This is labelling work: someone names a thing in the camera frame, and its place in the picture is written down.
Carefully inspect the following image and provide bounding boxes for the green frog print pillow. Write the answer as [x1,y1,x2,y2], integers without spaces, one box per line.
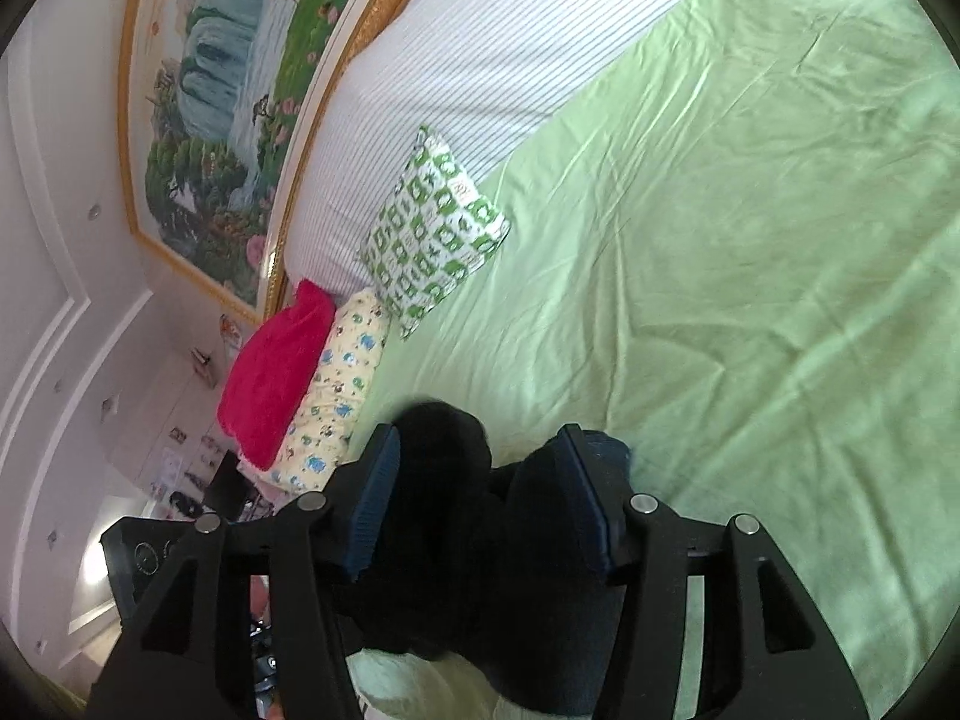
[358,126,512,340]

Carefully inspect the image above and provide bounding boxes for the gold framed landscape painting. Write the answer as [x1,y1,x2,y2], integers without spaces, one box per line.
[120,0,458,323]

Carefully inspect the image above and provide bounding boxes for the black appliance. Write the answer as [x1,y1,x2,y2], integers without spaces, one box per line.
[100,514,197,605]

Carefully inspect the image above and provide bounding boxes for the yellow cartoon print pillow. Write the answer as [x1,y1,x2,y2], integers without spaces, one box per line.
[238,289,391,496]

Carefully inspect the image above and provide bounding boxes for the red plush cushion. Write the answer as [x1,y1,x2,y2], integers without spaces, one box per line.
[217,279,340,470]

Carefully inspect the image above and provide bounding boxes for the black pants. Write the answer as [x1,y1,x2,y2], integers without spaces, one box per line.
[330,401,638,717]

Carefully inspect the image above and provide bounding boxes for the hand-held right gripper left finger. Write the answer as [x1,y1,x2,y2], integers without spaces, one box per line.
[90,424,402,720]

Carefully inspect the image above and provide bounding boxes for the green bed sheet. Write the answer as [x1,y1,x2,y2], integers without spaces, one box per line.
[345,0,960,720]

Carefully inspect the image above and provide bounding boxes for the white striped headboard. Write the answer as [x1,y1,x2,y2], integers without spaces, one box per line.
[285,0,796,293]

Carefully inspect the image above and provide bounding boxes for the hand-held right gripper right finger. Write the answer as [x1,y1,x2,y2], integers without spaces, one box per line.
[555,424,871,720]

